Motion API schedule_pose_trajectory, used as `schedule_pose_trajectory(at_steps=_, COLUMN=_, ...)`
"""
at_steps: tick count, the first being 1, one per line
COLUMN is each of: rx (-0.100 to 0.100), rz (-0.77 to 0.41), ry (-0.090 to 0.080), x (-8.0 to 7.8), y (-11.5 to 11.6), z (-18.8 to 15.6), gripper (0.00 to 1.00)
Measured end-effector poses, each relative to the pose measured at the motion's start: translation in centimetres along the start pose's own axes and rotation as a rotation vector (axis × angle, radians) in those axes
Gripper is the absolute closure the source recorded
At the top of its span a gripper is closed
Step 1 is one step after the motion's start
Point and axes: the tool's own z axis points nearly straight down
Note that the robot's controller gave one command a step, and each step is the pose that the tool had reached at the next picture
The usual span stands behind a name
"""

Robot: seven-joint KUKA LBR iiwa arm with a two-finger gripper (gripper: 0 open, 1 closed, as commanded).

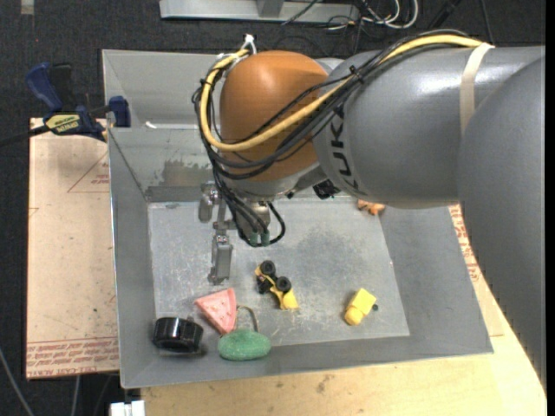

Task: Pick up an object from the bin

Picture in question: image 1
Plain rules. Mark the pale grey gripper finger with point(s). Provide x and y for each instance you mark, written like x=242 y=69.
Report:
x=213 y=275
x=225 y=256

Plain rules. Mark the pink toy wedge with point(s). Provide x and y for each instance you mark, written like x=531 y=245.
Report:
x=219 y=310

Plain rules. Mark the yellow toy vehicle, black wheels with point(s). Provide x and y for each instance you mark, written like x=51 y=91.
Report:
x=277 y=286

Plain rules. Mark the green oval sponge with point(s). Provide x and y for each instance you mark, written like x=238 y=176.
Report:
x=243 y=346

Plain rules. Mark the grey metal bin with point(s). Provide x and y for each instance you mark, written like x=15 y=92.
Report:
x=338 y=254

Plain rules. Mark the orange toy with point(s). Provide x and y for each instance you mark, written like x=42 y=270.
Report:
x=372 y=207

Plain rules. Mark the yellow toy block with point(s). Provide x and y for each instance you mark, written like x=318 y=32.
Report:
x=359 y=306

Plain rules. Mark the brown cardboard board, red print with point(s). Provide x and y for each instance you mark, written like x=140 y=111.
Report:
x=69 y=254

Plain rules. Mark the black cylinder on white bracket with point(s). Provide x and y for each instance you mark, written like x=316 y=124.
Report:
x=324 y=189

